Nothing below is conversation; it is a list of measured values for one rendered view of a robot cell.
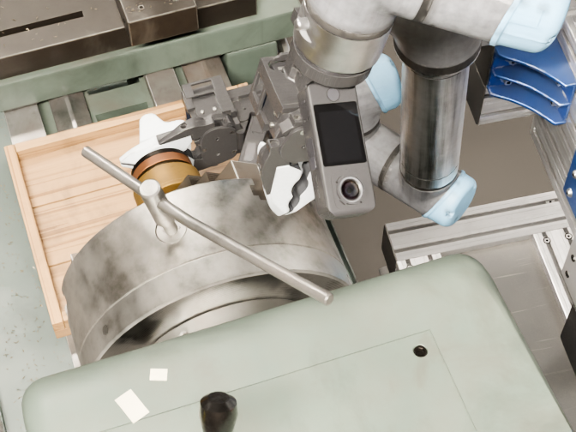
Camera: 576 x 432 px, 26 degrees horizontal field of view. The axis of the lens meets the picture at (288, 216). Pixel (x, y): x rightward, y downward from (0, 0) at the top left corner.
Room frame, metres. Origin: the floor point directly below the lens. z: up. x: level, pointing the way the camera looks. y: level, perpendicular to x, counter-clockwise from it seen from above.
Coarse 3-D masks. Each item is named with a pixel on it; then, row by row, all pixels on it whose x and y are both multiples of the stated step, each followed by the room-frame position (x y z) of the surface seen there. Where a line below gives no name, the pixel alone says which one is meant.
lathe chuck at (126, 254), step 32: (192, 192) 0.74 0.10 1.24; (224, 192) 0.74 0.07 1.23; (128, 224) 0.71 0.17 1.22; (224, 224) 0.70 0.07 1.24; (256, 224) 0.71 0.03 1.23; (288, 224) 0.72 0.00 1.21; (320, 224) 0.75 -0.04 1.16; (96, 256) 0.69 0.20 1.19; (128, 256) 0.67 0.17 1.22; (160, 256) 0.67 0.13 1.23; (192, 256) 0.66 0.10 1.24; (64, 288) 0.69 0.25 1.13; (96, 288) 0.66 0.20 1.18; (128, 288) 0.64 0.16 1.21; (96, 320) 0.62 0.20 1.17
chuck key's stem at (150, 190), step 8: (144, 184) 0.69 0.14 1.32; (152, 184) 0.69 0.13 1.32; (144, 192) 0.69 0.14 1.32; (152, 192) 0.69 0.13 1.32; (160, 192) 0.69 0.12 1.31; (144, 200) 0.68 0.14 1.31; (152, 200) 0.68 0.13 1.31; (160, 200) 0.68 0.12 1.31; (152, 208) 0.68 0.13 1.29; (152, 216) 0.69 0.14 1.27; (160, 216) 0.68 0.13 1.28; (168, 216) 0.69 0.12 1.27; (160, 224) 0.68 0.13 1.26; (168, 224) 0.69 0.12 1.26; (176, 224) 0.70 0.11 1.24; (168, 232) 0.69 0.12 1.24; (176, 232) 0.69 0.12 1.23
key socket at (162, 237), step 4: (176, 220) 0.71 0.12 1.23; (180, 224) 0.70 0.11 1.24; (160, 228) 0.70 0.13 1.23; (180, 228) 0.70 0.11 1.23; (184, 228) 0.70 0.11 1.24; (156, 232) 0.70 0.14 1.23; (160, 232) 0.69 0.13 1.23; (164, 232) 0.69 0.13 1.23; (180, 232) 0.69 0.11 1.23; (184, 232) 0.69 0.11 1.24; (160, 236) 0.69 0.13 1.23; (164, 236) 0.69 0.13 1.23; (168, 236) 0.69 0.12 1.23; (176, 236) 0.69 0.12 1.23; (180, 236) 0.69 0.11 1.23; (160, 240) 0.69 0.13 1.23; (164, 240) 0.68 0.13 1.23; (168, 240) 0.68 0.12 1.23; (172, 240) 0.68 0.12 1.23; (176, 240) 0.68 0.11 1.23
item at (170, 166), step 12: (144, 156) 0.88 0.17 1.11; (156, 156) 0.88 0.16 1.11; (168, 156) 0.88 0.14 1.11; (180, 156) 0.88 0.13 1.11; (144, 168) 0.86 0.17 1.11; (156, 168) 0.86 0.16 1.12; (168, 168) 0.86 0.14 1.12; (180, 168) 0.86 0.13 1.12; (192, 168) 0.87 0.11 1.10; (144, 180) 0.84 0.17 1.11; (168, 180) 0.84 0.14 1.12; (180, 180) 0.84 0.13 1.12; (168, 192) 0.83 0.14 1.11
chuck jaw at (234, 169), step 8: (232, 160) 0.81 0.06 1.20; (232, 168) 0.80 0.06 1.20; (240, 168) 0.80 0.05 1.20; (248, 168) 0.80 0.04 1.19; (256, 168) 0.81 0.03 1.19; (192, 176) 0.83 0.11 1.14; (208, 176) 0.81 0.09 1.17; (216, 176) 0.82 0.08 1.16; (224, 176) 0.80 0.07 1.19; (232, 176) 0.79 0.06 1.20; (240, 176) 0.79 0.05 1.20; (248, 176) 0.79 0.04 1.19; (256, 176) 0.80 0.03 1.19; (184, 184) 0.82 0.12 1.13; (192, 184) 0.82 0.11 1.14; (256, 184) 0.77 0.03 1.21; (256, 192) 0.76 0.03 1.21; (264, 192) 0.76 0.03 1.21
